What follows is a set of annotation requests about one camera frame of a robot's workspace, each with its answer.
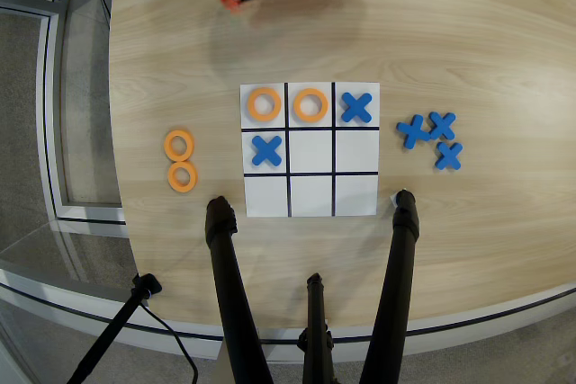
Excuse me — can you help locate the blue foam cross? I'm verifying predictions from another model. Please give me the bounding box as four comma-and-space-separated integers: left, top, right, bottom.
434, 141, 464, 172
395, 113, 431, 150
340, 92, 374, 125
250, 135, 284, 167
427, 111, 457, 141

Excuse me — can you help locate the orange foam ring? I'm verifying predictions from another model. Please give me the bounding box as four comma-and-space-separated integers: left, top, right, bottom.
247, 87, 284, 123
166, 160, 198, 193
292, 87, 330, 123
163, 129, 197, 164

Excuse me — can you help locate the slim black stand pole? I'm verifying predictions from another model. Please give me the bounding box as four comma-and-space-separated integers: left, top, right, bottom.
66, 272, 163, 384

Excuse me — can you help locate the thick black tripod leg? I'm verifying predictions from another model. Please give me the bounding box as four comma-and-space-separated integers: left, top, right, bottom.
204, 195, 275, 384
358, 189, 421, 384

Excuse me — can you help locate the white tic-tac-toe board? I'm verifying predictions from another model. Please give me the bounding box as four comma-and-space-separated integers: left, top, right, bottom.
239, 82, 382, 219

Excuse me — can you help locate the black stand cable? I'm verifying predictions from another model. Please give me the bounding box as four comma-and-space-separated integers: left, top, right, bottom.
139, 300, 200, 384

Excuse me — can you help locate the thin black tripod leg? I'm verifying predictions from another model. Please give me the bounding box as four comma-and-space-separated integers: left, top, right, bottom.
296, 272, 337, 384

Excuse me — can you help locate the grey metal floor frame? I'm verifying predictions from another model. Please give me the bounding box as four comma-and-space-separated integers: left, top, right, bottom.
0, 0, 130, 226

